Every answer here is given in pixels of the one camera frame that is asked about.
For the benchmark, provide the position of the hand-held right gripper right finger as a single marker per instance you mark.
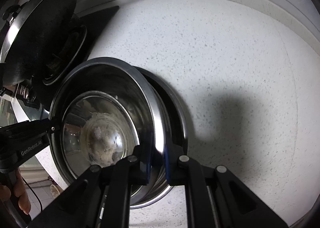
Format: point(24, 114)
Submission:
point(167, 168)

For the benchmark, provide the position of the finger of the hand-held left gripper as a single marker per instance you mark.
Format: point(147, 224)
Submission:
point(37, 126)

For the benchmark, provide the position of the large steel plate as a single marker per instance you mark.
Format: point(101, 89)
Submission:
point(175, 108)

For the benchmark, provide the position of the large steel bowl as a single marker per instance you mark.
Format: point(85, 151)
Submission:
point(75, 80)

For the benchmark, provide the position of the person's left hand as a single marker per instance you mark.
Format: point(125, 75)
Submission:
point(21, 188)

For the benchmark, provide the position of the black glass gas stove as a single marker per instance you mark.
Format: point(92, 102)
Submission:
point(100, 22)

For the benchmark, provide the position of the black wok with lid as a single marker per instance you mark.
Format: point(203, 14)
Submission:
point(45, 17)

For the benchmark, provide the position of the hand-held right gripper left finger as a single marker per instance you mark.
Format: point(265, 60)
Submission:
point(146, 168)

